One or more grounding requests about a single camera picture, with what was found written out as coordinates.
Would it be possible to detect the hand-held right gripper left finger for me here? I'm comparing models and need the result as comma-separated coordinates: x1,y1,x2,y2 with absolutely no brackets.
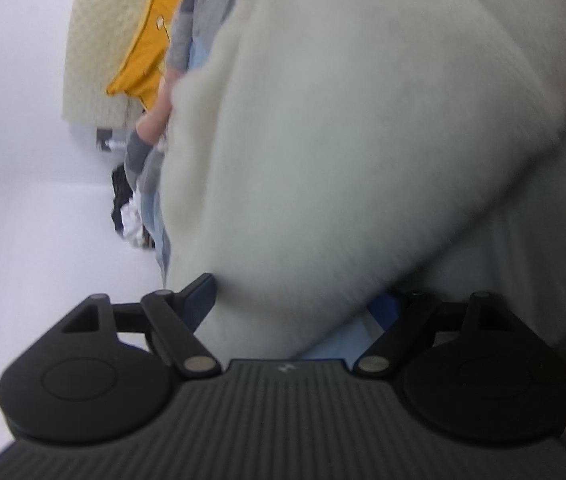
60,273,223,379

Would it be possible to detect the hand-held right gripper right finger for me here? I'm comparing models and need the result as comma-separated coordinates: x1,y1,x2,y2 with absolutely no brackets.
353,290,530,379

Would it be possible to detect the white striped fuzzy sweater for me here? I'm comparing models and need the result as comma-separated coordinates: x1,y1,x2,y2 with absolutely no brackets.
155,0,566,376

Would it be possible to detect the black and white clothes pile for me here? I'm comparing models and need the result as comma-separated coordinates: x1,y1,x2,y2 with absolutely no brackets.
110,162,156,251

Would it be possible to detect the dark bedside object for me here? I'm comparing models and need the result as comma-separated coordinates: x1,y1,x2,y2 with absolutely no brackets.
96,127,129,154

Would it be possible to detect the yellow pillow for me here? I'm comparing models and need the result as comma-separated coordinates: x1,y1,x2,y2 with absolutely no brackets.
106,0,194,111

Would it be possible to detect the patchwork quilt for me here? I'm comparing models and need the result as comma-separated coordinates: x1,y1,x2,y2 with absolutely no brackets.
123,0,566,361

